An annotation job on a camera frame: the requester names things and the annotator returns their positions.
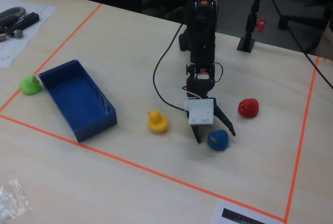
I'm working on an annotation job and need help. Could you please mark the blue plastic box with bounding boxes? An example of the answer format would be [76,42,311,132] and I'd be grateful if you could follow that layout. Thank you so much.
[37,59,118,143]

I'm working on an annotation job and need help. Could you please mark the red white black servo wires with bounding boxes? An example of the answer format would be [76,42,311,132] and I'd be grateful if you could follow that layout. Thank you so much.
[181,62,224,100]

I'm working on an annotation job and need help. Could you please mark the yellow rubber duck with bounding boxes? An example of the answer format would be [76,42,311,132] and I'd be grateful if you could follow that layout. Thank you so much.
[147,110,169,134]

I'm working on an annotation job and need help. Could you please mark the white paper with black bar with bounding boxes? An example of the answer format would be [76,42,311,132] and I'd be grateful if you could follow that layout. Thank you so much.
[211,199,285,224]

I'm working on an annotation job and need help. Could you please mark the clear plastic bag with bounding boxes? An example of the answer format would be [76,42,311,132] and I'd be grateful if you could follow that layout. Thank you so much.
[0,178,32,222]

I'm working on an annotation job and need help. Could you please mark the red rubber duck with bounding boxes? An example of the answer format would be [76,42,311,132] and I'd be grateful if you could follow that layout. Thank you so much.
[237,98,260,118]

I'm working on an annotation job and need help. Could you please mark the grey handled pliers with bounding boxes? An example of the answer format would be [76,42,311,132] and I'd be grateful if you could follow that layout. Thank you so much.
[0,6,27,28]

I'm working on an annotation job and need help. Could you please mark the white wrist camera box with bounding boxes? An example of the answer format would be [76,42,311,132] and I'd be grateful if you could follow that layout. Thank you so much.
[184,97,216,126]

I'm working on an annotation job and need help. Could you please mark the white printed paper sheet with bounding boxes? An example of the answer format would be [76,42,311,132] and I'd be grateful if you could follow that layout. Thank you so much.
[0,0,57,69]

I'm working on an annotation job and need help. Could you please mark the long orange tape strip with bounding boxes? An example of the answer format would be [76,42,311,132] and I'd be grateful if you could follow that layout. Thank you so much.
[0,114,287,222]

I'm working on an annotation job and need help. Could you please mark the blue rubber duck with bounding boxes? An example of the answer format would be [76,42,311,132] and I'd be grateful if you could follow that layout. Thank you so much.
[207,129,230,152]

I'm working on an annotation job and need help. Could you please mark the black office chair base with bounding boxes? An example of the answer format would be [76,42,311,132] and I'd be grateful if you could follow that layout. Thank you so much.
[277,0,330,31]

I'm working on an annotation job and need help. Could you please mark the black stand cable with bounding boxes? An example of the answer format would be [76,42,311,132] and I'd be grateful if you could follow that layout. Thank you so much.
[264,0,333,90]

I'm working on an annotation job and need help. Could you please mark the green rubber duck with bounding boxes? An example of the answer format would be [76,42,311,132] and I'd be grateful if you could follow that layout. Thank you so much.
[19,74,43,96]

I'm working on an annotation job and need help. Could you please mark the black clamp base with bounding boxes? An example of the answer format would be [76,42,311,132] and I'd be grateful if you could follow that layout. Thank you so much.
[236,0,269,54]

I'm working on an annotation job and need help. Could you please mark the black camera cable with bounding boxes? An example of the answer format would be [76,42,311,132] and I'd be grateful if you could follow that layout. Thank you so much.
[152,22,187,112]

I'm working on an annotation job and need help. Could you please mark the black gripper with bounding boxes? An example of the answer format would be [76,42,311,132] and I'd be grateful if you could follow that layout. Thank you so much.
[185,74,237,144]

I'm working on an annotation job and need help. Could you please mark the red stand knob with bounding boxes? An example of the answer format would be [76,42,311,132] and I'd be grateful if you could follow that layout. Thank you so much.
[255,18,267,33]

